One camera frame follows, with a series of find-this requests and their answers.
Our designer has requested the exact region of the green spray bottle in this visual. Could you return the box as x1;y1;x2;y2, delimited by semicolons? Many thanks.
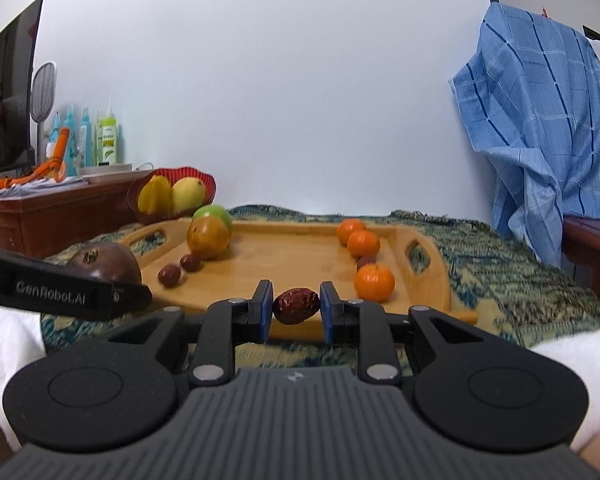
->
96;99;118;166

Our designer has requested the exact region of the white towel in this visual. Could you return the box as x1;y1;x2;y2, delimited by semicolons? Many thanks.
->
0;307;600;452

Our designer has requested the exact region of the paisley patterned blanket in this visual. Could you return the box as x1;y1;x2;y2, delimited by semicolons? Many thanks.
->
41;205;600;368

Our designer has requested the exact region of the small orange mandarin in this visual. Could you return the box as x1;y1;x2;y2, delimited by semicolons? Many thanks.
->
336;218;366;247

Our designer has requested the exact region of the dark purple round fruit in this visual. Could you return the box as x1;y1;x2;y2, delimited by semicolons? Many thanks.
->
66;242;142;285

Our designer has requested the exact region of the dark wooden chair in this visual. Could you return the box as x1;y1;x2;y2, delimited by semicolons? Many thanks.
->
562;216;600;298

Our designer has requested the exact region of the yellow starfruit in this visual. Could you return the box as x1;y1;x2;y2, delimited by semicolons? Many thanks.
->
137;176;172;218

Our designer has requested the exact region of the blue plaid cloth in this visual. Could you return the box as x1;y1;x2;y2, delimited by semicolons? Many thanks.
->
451;2;600;266

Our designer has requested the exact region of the electric fly swatter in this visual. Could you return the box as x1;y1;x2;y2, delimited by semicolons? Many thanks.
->
30;61;57;165

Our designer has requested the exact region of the red fruit bowl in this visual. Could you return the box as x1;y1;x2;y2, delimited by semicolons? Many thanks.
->
126;167;216;224

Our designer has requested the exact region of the green apple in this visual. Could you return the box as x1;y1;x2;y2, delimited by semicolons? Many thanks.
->
193;204;233;232

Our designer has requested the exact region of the yellow mango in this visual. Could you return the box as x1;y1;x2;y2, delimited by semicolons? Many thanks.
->
171;177;207;216

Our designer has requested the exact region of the wooden sideboard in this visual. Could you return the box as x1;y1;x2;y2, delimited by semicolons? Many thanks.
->
0;171;148;258

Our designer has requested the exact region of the medium orange tangerine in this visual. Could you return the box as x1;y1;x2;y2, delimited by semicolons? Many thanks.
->
354;263;396;304

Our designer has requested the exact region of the large yellow-orange orange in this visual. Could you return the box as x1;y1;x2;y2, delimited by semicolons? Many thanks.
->
186;216;230;260

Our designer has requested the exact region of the bamboo serving tray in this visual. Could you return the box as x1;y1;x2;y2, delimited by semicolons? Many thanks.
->
121;220;478;324

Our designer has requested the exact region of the black monitor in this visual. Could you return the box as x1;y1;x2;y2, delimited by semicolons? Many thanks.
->
0;0;44;172

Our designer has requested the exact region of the red jujube date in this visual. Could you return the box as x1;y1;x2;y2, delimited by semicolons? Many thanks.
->
157;263;182;288
180;254;201;273
272;287;321;325
356;256;377;270

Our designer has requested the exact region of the teal bottle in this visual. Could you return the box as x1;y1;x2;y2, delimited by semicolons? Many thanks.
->
79;107;93;167
62;104;76;177

